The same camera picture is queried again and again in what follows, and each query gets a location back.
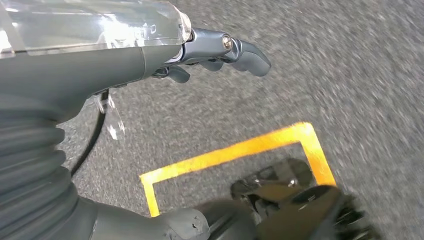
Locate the clear tape flap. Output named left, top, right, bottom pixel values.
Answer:
left=93, top=92, right=126, bottom=141

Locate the yellow floor marking tape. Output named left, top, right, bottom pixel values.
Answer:
left=139, top=121, right=337, bottom=219

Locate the black robot foot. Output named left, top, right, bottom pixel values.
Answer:
left=195, top=158, right=382, bottom=240

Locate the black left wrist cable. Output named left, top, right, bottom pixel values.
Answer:
left=70, top=91, right=110, bottom=177

